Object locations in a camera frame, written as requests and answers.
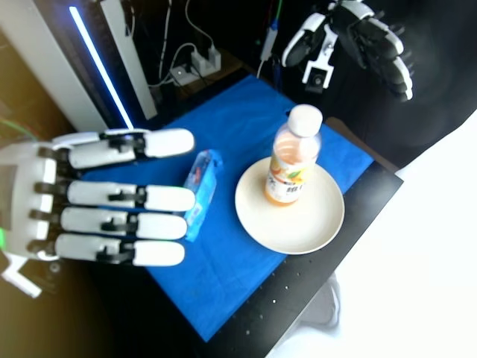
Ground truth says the white hanging adapter box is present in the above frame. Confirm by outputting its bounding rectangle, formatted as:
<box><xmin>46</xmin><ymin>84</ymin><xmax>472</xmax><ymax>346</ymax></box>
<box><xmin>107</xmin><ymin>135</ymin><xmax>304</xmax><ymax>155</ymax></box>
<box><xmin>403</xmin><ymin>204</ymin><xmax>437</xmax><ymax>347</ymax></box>
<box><xmin>259</xmin><ymin>28</ymin><xmax>279</xmax><ymax>63</ymax></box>

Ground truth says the blue plastic object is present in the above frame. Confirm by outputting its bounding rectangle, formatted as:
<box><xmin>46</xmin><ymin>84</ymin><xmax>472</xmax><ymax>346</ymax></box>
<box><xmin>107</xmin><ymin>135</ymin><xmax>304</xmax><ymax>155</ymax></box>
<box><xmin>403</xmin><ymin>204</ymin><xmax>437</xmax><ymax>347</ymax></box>
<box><xmin>182</xmin><ymin>148</ymin><xmax>224</xmax><ymax>243</ymax></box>

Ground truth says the thin white cable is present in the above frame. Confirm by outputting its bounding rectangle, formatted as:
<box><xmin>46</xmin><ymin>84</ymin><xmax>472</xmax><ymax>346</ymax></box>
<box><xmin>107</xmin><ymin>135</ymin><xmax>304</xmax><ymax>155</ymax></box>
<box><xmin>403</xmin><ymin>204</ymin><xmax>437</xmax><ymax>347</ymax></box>
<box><xmin>184</xmin><ymin>0</ymin><xmax>218</xmax><ymax>53</ymax></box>
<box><xmin>148</xmin><ymin>0</ymin><xmax>173</xmax><ymax>89</ymax></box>

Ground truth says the white tower with blue light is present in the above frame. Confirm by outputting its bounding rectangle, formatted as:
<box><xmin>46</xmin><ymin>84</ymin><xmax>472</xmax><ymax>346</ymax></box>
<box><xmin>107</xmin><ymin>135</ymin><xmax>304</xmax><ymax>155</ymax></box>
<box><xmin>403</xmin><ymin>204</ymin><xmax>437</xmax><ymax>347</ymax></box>
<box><xmin>0</xmin><ymin>0</ymin><xmax>157</xmax><ymax>134</ymax></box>

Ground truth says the small white socket box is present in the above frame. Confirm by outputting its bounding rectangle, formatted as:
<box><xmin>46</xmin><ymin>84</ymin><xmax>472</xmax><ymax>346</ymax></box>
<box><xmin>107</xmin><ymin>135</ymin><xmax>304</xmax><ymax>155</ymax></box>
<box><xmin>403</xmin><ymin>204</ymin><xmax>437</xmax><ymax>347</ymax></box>
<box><xmin>169</xmin><ymin>63</ymin><xmax>200</xmax><ymax>86</ymax></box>

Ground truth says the green cable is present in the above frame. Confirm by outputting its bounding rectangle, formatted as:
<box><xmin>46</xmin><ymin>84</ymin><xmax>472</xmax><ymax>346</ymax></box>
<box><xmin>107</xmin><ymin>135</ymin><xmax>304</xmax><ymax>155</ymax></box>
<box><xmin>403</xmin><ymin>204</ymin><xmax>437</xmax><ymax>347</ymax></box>
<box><xmin>0</xmin><ymin>118</ymin><xmax>38</xmax><ymax>142</ymax></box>

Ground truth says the cream round plate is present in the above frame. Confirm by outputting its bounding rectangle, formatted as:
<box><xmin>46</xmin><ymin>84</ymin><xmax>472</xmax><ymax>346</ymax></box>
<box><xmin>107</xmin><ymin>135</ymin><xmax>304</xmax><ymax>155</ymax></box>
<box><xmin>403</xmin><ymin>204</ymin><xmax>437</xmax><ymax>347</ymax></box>
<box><xmin>234</xmin><ymin>156</ymin><xmax>346</xmax><ymax>257</ymax></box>

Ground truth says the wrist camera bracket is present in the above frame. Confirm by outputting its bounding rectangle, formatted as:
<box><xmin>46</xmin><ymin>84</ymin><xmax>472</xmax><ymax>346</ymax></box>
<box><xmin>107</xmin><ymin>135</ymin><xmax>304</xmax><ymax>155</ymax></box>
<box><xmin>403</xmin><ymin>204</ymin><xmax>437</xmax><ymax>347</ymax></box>
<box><xmin>300</xmin><ymin>35</ymin><xmax>335</xmax><ymax>93</ymax></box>
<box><xmin>0</xmin><ymin>257</ymin><xmax>63</xmax><ymax>299</ymax></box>

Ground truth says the grey fabric item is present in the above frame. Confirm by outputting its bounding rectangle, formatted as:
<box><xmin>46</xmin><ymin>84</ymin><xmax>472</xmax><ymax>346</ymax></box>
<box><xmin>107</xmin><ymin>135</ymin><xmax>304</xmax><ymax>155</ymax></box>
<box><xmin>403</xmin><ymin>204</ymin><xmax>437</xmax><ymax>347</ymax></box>
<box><xmin>301</xmin><ymin>275</ymin><xmax>342</xmax><ymax>329</ymax></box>

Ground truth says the orange juice bottle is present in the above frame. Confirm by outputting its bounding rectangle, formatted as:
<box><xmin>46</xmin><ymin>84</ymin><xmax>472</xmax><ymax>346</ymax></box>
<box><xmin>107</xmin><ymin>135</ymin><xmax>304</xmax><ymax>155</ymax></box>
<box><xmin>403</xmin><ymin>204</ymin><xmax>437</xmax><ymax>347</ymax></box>
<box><xmin>264</xmin><ymin>104</ymin><xmax>324</xmax><ymax>208</ymax></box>

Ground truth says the blue fabric cloth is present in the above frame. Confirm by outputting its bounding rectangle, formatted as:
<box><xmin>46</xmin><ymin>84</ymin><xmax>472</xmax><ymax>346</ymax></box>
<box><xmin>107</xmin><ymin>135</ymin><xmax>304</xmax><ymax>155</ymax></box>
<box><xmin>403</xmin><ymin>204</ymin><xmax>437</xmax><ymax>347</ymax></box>
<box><xmin>80</xmin><ymin>74</ymin><xmax>375</xmax><ymax>342</ymax></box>

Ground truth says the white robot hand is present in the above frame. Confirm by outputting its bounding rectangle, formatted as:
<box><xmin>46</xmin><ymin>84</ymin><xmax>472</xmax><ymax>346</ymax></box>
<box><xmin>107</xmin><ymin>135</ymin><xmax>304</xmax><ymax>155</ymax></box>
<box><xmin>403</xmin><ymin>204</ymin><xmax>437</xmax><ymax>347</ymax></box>
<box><xmin>281</xmin><ymin>0</ymin><xmax>414</xmax><ymax>102</ymax></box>
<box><xmin>0</xmin><ymin>128</ymin><xmax>197</xmax><ymax>268</ymax></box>

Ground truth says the white power strip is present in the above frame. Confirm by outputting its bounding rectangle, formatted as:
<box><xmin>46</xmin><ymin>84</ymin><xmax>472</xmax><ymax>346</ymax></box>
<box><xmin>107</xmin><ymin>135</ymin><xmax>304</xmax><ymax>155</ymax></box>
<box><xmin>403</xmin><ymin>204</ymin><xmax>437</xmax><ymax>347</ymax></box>
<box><xmin>191</xmin><ymin>46</ymin><xmax>223</xmax><ymax>75</ymax></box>

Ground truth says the black backdrop curtain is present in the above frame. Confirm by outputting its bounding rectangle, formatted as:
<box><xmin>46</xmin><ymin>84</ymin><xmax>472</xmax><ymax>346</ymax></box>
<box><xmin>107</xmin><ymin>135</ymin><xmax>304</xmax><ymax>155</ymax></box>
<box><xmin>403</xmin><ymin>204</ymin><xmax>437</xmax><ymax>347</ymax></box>
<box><xmin>279</xmin><ymin>0</ymin><xmax>477</xmax><ymax>169</ymax></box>

